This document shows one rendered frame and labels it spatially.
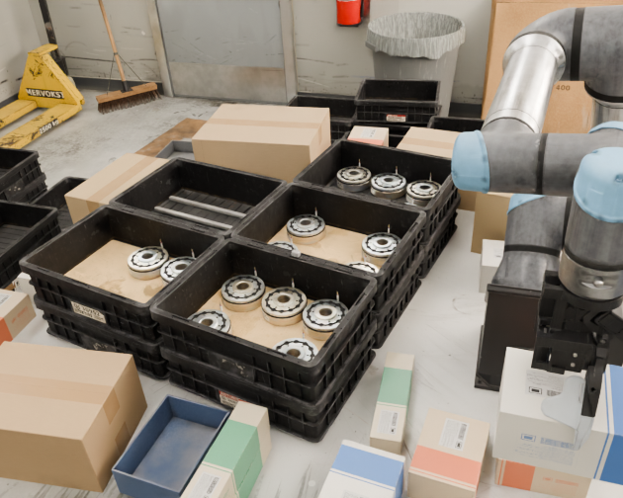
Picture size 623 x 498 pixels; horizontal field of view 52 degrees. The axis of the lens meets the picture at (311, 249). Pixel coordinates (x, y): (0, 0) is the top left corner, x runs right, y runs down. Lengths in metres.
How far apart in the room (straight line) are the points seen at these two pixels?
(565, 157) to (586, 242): 0.12
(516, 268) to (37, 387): 0.99
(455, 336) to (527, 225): 0.36
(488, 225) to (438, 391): 0.56
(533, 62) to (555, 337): 0.42
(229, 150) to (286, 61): 2.55
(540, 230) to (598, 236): 0.69
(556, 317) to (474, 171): 0.20
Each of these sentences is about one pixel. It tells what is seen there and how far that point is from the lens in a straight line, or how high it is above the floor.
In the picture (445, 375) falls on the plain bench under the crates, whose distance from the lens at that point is 1.50.
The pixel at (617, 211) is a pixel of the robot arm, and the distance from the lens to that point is 0.70.
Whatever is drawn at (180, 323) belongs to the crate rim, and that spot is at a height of 0.93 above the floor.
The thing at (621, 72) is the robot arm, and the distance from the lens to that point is 1.14.
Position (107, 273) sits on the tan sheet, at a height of 0.83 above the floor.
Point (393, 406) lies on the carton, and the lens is 1.35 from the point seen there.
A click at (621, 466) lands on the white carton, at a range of 0.91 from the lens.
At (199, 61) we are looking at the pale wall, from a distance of 4.93.
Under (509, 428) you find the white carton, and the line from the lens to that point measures 0.88.
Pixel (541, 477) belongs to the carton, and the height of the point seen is 0.75.
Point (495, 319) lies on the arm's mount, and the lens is 1.35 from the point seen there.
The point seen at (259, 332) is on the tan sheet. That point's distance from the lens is 1.42.
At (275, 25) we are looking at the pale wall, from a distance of 4.59.
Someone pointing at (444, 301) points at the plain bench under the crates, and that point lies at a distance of 1.69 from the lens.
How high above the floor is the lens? 1.77
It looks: 35 degrees down
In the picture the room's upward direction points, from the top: 4 degrees counter-clockwise
